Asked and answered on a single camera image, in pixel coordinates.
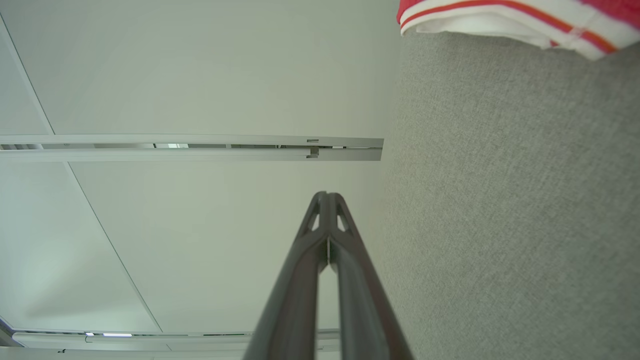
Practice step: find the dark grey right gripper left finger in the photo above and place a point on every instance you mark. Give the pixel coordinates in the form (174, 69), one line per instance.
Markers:
(295, 300)

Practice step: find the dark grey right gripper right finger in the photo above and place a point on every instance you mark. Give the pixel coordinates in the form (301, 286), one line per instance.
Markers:
(360, 310)

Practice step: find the red and white basketball jersey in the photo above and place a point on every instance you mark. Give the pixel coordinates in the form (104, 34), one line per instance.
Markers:
(500, 20)

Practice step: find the grey fabric sofa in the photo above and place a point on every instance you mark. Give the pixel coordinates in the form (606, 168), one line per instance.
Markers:
(500, 200)

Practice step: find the grey metal wall post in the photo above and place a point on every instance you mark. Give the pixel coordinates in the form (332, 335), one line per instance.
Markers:
(200, 155)
(150, 342)

